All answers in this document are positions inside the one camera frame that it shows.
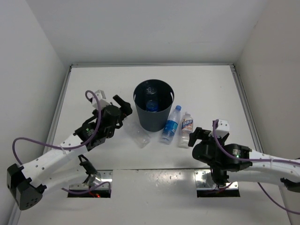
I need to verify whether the short blue label bottle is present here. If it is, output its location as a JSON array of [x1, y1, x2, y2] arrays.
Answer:
[[145, 86, 158, 113]]

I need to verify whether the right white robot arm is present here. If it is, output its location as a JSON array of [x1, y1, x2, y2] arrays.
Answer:
[[188, 127, 300, 193]]

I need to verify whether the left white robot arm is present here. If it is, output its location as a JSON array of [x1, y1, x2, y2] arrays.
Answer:
[[7, 93, 132, 210]]

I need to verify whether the dark grey plastic bin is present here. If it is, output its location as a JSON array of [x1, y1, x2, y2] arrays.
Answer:
[[133, 79, 174, 132]]

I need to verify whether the orange white label bottle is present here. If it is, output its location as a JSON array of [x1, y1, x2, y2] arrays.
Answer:
[[178, 112, 194, 149]]

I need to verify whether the tall blue cap bottle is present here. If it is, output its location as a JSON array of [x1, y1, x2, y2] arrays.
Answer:
[[160, 105, 181, 144]]

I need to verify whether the clear crushed plastic bottle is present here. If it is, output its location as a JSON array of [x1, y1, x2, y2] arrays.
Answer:
[[127, 122, 150, 149]]

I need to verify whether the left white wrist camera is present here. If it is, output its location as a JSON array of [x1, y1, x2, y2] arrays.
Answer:
[[90, 90, 110, 110]]

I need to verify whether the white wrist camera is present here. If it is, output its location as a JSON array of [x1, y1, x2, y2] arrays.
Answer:
[[209, 119, 230, 142], [90, 90, 110, 110]]

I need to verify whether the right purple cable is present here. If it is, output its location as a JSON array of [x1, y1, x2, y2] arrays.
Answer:
[[212, 120, 300, 215]]

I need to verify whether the purple cable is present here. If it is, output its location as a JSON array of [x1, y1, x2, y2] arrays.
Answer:
[[212, 120, 300, 215], [12, 90, 112, 195]]

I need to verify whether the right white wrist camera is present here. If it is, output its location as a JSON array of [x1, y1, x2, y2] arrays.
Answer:
[[209, 119, 230, 142]]

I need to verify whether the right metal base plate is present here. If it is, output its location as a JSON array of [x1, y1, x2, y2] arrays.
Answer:
[[194, 168, 239, 191]]

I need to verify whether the metal base plate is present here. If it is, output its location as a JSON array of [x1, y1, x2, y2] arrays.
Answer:
[[194, 168, 239, 191], [84, 170, 113, 188]]

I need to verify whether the right aluminium frame rail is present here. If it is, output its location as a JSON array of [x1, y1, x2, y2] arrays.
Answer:
[[230, 64, 264, 153]]

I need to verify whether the aluminium frame rail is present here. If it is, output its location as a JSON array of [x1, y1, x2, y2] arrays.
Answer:
[[46, 64, 73, 145], [230, 64, 264, 153]]

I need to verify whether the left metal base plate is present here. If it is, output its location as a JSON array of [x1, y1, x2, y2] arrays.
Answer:
[[84, 170, 113, 188]]

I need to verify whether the left aluminium frame rail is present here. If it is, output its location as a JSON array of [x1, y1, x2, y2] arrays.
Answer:
[[46, 64, 73, 145]]

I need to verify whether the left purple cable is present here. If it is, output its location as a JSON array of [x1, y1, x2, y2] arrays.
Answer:
[[12, 90, 112, 195]]

